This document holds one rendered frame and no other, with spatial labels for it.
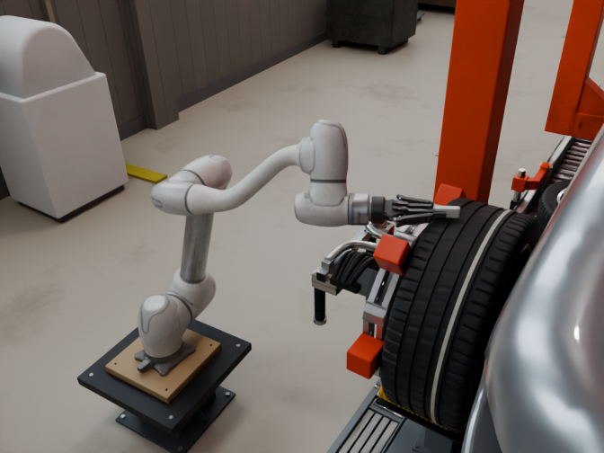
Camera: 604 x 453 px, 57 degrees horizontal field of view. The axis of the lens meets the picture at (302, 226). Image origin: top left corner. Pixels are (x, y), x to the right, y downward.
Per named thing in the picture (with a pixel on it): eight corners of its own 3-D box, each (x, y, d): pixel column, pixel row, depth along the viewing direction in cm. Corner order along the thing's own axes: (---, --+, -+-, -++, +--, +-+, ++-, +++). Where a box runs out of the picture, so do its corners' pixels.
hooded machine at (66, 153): (82, 170, 445) (38, 4, 378) (134, 186, 420) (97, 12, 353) (9, 207, 398) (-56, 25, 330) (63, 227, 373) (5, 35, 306)
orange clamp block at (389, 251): (404, 277, 150) (398, 264, 142) (378, 268, 154) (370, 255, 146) (414, 254, 152) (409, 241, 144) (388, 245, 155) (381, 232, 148)
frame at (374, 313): (377, 414, 170) (386, 271, 140) (358, 404, 173) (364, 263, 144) (444, 313, 207) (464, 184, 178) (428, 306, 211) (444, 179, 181)
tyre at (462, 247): (546, 172, 145) (537, 277, 199) (459, 151, 157) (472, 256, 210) (449, 406, 124) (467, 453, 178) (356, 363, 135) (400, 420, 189)
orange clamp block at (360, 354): (385, 359, 156) (369, 380, 150) (360, 349, 160) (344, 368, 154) (386, 341, 153) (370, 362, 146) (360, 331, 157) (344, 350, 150)
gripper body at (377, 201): (371, 211, 159) (404, 212, 158) (369, 229, 152) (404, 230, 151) (371, 190, 155) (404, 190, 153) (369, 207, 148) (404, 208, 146)
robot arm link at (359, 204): (349, 232, 154) (370, 232, 153) (348, 204, 148) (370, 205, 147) (351, 212, 161) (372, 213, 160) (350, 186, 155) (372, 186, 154)
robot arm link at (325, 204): (347, 230, 150) (348, 181, 148) (290, 227, 152) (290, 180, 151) (350, 225, 160) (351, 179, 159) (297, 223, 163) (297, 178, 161)
